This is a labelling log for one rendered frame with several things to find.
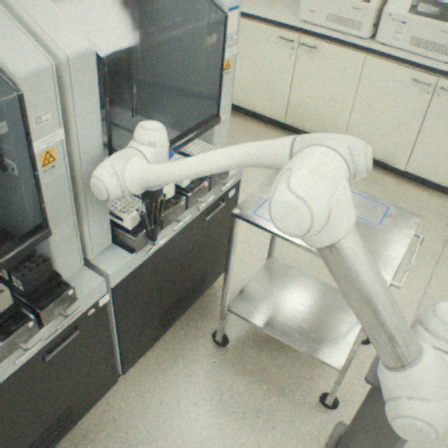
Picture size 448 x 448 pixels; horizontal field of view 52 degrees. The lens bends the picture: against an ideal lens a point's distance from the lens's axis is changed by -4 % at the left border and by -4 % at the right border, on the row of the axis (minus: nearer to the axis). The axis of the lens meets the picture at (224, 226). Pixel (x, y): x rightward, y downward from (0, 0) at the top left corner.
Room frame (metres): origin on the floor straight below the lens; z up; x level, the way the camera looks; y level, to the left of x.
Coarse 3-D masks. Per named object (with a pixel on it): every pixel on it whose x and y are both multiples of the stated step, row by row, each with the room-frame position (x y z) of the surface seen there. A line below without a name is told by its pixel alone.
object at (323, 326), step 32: (256, 192) 1.45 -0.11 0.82; (352, 192) 1.52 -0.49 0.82; (256, 224) 1.27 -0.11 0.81; (384, 224) 1.34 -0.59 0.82; (416, 224) 1.36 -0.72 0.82; (384, 256) 1.17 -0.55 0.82; (224, 288) 1.32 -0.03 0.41; (256, 288) 1.46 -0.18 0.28; (288, 288) 1.48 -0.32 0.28; (320, 288) 1.50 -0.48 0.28; (224, 320) 1.32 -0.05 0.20; (256, 320) 1.27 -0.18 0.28; (288, 320) 1.29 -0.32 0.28; (320, 320) 1.31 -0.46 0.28; (352, 320) 1.32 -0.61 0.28; (320, 352) 1.14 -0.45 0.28; (352, 352) 1.04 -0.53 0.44
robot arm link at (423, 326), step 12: (420, 312) 0.84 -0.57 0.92; (432, 312) 0.81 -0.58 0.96; (444, 312) 0.80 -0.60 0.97; (420, 324) 0.80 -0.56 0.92; (432, 324) 0.78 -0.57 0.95; (444, 324) 0.77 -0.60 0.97; (420, 336) 0.76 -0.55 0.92; (432, 336) 0.75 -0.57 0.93; (444, 336) 0.74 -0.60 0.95; (444, 348) 0.72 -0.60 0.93
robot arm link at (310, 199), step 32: (320, 160) 0.82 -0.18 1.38; (288, 192) 0.73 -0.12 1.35; (320, 192) 0.74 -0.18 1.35; (288, 224) 0.71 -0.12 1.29; (320, 224) 0.71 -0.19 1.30; (352, 224) 0.75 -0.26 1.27; (320, 256) 0.74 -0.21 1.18; (352, 256) 0.72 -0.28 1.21; (352, 288) 0.70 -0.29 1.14; (384, 288) 0.71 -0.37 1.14; (384, 320) 0.67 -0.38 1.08; (384, 352) 0.64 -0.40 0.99; (416, 352) 0.65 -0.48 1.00; (384, 384) 0.62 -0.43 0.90; (416, 384) 0.59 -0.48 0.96; (416, 416) 0.53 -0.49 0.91
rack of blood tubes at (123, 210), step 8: (120, 200) 1.26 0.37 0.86; (128, 200) 1.27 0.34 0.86; (136, 200) 1.27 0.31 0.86; (112, 208) 1.21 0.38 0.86; (120, 208) 1.22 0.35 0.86; (128, 208) 1.22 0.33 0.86; (136, 208) 1.23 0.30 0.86; (112, 216) 1.22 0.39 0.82; (120, 216) 1.24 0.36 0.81; (128, 216) 1.18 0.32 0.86; (136, 216) 1.20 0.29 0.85; (128, 224) 1.17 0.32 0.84; (136, 224) 1.19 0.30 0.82
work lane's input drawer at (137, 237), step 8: (112, 224) 1.20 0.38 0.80; (120, 224) 1.19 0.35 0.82; (112, 232) 1.19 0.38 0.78; (120, 232) 1.17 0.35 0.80; (128, 232) 1.16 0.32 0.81; (136, 232) 1.16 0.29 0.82; (144, 232) 1.18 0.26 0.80; (160, 232) 1.25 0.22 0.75; (120, 240) 1.17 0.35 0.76; (128, 240) 1.15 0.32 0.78; (136, 240) 1.14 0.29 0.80; (144, 240) 1.18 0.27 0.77; (160, 240) 1.20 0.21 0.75; (136, 248) 1.14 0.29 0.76; (152, 248) 1.15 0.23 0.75
